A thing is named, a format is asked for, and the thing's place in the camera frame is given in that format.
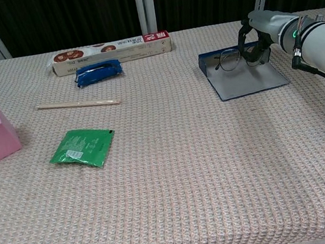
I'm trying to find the wooden chopsticks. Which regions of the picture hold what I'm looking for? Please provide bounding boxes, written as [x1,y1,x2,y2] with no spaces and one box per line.
[35,92,122,118]

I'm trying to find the blue plastic packet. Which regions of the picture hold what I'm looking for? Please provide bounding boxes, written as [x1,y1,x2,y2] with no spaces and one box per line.
[72,57,126,90]

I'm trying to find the eyeglasses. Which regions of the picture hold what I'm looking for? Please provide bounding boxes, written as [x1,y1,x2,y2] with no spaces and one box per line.
[212,44,262,74]

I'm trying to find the beige woven tablecloth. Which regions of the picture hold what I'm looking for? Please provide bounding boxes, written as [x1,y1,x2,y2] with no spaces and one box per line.
[0,7,325,244]

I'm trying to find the long white baking paper box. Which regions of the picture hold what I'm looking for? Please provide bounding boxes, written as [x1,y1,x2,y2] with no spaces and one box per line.
[48,29,175,79]

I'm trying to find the blue eyeglasses case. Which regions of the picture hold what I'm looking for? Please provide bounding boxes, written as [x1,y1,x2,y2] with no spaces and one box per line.
[197,37,292,105]

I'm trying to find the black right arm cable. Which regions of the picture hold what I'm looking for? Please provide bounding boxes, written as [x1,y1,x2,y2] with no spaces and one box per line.
[288,40,325,121]

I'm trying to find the green foil packet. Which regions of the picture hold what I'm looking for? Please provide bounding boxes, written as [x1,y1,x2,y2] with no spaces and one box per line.
[45,123,121,176]

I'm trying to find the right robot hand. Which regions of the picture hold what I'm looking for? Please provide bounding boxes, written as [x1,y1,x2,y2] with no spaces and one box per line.
[232,6,285,66]

